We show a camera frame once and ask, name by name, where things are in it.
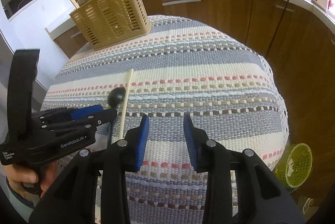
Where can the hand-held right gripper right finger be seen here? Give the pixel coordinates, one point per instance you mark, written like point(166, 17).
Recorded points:
point(189, 140)

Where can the white refrigerator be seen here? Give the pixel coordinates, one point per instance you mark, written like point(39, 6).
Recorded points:
point(28, 30)

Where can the green plastic basket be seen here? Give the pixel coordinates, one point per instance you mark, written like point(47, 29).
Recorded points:
point(298, 163)

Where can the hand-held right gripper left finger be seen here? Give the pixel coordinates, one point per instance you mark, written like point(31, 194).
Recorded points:
point(141, 145)

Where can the tan plastic utensil basket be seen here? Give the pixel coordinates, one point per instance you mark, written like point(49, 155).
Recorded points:
point(110, 17)

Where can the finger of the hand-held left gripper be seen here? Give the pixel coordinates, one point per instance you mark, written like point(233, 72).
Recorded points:
point(86, 112)
point(104, 118)

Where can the black plastic spoon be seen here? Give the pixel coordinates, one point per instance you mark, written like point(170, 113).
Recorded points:
point(116, 97)

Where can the person's left hand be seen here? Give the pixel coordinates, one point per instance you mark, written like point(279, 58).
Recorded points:
point(26, 176)

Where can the striped woven tablecloth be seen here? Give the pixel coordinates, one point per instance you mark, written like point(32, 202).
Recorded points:
point(209, 82)

